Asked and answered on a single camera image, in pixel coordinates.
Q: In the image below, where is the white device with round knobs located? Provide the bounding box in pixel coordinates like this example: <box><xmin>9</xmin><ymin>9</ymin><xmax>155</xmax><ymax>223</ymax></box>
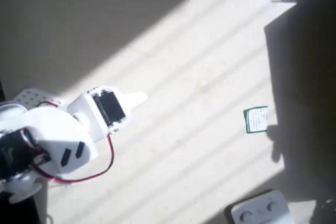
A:
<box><xmin>230</xmin><ymin>190</ymin><xmax>295</xmax><ymax>224</ymax></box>

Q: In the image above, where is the red white gripper servo cable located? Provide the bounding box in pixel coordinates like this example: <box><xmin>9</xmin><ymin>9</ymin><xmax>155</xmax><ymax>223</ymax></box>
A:
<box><xmin>51</xmin><ymin>134</ymin><xmax>116</xmax><ymax>183</ymax></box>

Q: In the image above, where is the white perforated base plate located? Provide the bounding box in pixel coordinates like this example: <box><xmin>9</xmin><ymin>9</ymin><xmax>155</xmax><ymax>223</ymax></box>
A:
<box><xmin>12</xmin><ymin>87</ymin><xmax>66</xmax><ymax>111</ymax></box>

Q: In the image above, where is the small green white label card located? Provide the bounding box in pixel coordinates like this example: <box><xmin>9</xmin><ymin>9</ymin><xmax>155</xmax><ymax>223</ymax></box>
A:
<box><xmin>243</xmin><ymin>105</ymin><xmax>270</xmax><ymax>135</ymax></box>

